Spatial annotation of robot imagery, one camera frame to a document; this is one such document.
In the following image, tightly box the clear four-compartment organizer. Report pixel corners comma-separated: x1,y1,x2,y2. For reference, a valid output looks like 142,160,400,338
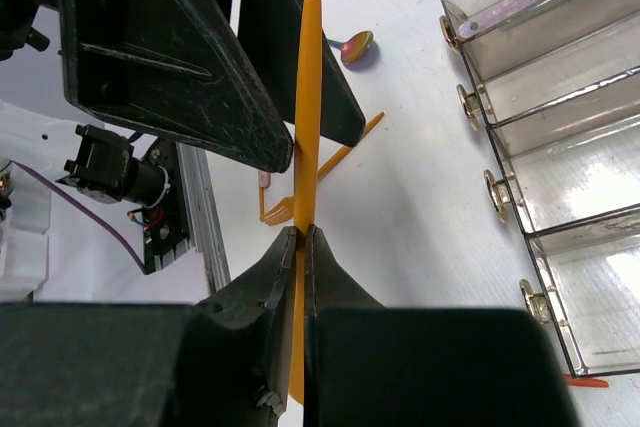
439,0,639,378

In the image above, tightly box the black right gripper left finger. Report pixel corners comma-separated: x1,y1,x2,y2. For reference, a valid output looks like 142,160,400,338
1,227,297,426

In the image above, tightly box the red-orange plastic fork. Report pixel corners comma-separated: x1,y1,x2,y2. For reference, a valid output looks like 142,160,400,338
564,374,609,389

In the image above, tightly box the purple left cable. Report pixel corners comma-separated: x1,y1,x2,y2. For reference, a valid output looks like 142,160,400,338
9,161,151,276

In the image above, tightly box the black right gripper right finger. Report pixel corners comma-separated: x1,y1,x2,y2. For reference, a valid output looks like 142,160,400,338
303,226,579,426

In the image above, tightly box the iridescent metal spoon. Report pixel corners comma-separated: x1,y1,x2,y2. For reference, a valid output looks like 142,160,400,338
327,30,374,65

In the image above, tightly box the orange plastic knife top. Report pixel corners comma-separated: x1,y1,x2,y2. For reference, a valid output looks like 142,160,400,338
289,0,323,404

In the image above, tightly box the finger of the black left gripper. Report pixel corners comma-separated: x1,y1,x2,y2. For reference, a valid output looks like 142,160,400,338
58,0,293,173
238,0,365,149

